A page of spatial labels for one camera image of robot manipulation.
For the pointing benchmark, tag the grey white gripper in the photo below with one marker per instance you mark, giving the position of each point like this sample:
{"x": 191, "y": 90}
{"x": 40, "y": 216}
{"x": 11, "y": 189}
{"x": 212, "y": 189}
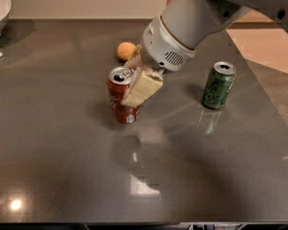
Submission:
{"x": 161, "y": 48}

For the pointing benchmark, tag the red coke can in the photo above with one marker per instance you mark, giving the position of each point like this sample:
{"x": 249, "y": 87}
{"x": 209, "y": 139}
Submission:
{"x": 119, "y": 80}

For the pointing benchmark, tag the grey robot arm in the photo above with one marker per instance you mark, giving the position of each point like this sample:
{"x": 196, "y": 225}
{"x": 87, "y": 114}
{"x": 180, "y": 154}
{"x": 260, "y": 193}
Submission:
{"x": 191, "y": 21}

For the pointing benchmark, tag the green soda can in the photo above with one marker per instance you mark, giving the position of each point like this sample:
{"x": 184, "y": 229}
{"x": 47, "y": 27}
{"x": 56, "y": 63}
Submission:
{"x": 219, "y": 82}

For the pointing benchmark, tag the orange fruit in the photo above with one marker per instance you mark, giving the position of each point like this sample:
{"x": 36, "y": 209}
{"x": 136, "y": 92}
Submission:
{"x": 124, "y": 50}

